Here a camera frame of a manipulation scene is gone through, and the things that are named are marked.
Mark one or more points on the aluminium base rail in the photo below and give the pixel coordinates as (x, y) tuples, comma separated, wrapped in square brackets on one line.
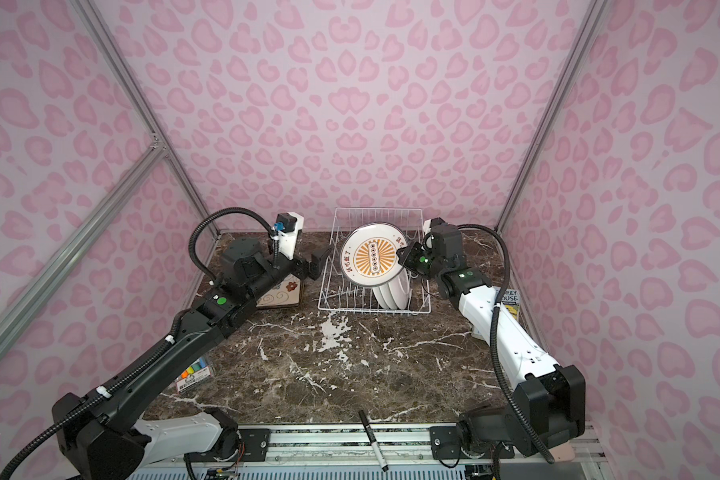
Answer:
[(342, 451)]

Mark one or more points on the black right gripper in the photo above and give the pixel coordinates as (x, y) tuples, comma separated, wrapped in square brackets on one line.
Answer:
[(414, 249)]

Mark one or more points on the The 143-Storey Treehouse book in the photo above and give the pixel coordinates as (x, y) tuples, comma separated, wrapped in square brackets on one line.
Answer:
[(512, 300)]

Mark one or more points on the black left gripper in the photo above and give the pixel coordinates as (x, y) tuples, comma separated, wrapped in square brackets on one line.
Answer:
[(314, 266)]

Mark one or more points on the box of coloured markers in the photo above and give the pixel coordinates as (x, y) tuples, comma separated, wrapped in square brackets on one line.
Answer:
[(198, 372)]

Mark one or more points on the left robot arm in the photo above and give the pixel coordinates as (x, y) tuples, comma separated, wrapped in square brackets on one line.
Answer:
[(109, 440)]

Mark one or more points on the white wire dish rack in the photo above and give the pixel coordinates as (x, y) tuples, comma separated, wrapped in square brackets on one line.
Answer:
[(339, 294)]

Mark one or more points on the black marker pen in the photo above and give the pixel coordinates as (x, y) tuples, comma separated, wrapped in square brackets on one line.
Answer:
[(373, 441)]

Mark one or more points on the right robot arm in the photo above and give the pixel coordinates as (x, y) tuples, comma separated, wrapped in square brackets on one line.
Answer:
[(545, 400)]

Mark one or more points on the white round plate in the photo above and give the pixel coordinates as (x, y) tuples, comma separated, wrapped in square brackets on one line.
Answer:
[(380, 297), (389, 297), (368, 257), (400, 289)]

